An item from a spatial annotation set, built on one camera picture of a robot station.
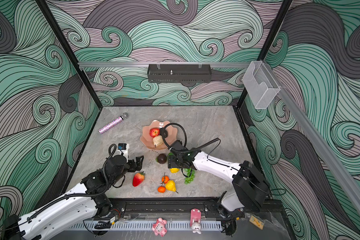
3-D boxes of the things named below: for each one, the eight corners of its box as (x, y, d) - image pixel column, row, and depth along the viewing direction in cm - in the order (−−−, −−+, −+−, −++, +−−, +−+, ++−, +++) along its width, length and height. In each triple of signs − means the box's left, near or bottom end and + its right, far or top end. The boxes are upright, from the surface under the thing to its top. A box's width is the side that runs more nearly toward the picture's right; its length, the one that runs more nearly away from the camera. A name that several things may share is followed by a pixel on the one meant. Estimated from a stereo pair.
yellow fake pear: (165, 190, 81) (164, 187, 78) (167, 181, 84) (166, 179, 81) (177, 192, 80) (177, 190, 77) (179, 184, 83) (179, 181, 80)
